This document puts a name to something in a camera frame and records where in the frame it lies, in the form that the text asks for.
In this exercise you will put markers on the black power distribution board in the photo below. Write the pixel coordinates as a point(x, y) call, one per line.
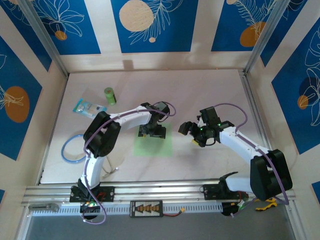
point(146, 208)

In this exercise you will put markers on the aluminium table side rail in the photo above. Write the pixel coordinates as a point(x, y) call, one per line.
point(252, 105)

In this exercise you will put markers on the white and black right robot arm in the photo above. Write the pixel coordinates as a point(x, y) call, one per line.
point(235, 145)

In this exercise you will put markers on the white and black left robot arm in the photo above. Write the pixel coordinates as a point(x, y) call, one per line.
point(93, 170)

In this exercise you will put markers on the aluminium mounting rail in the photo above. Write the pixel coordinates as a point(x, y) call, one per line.
point(160, 192)

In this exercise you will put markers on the grey metal bracket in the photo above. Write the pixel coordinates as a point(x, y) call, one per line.
point(51, 207)

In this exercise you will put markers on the light blue snack packet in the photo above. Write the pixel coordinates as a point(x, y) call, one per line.
point(87, 108)

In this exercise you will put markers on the black connector box with lights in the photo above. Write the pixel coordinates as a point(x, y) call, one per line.
point(86, 208)
point(226, 211)

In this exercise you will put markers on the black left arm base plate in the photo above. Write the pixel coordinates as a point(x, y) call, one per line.
point(107, 193)

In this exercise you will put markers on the aluminium frame post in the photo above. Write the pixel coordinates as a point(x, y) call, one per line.
point(270, 35)
point(45, 40)

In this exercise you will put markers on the yellow and black pliers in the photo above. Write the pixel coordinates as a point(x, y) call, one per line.
point(263, 207)

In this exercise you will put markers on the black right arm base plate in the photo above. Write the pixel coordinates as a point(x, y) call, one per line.
point(211, 192)

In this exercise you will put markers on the green drink can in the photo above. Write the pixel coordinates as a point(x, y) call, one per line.
point(110, 96)

